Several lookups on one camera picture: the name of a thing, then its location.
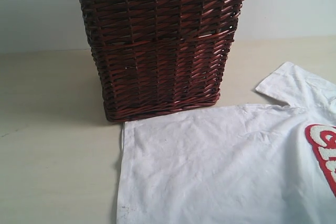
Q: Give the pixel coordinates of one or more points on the white t-shirt red lettering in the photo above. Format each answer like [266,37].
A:
[251,163]

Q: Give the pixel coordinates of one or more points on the dark brown wicker basket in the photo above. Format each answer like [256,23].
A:
[157,57]

